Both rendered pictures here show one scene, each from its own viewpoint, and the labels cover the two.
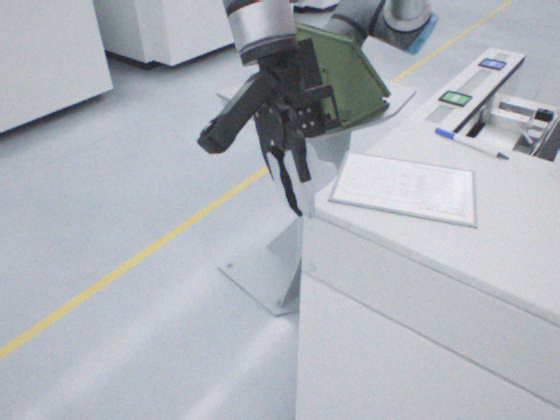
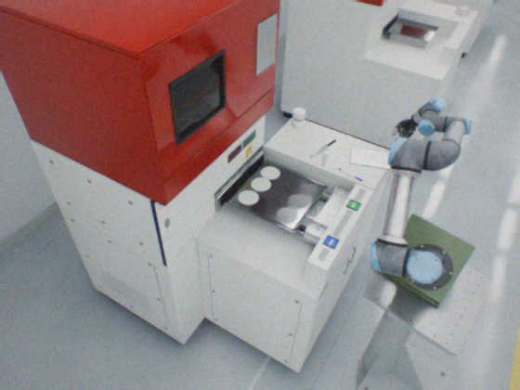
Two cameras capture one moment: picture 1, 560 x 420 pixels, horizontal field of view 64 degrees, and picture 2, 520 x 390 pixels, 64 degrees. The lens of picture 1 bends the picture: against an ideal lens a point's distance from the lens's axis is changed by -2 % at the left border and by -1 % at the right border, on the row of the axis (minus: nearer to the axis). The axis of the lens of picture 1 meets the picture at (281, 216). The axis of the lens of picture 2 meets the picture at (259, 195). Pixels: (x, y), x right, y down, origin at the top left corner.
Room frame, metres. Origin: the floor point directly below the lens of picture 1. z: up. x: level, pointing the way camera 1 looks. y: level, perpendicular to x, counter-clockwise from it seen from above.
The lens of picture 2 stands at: (2.18, -1.00, 2.33)
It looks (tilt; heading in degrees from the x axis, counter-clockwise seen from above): 45 degrees down; 172
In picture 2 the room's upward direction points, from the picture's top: 3 degrees clockwise
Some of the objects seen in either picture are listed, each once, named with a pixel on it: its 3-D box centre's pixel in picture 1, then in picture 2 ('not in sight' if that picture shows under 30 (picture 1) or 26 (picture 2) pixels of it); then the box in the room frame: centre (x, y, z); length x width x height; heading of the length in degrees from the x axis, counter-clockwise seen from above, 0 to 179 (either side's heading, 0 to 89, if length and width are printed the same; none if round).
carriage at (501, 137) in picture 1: (494, 144); (327, 216); (0.87, -0.47, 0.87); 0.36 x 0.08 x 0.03; 143
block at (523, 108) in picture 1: (517, 108); (314, 233); (1.00, -0.57, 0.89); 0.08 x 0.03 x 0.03; 53
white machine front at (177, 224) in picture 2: not in sight; (217, 180); (0.75, -0.99, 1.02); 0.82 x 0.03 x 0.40; 143
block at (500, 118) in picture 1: (508, 120); (321, 222); (0.94, -0.52, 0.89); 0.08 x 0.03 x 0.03; 53
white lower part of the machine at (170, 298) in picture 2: not in sight; (175, 234); (0.54, -1.26, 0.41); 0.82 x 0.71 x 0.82; 143
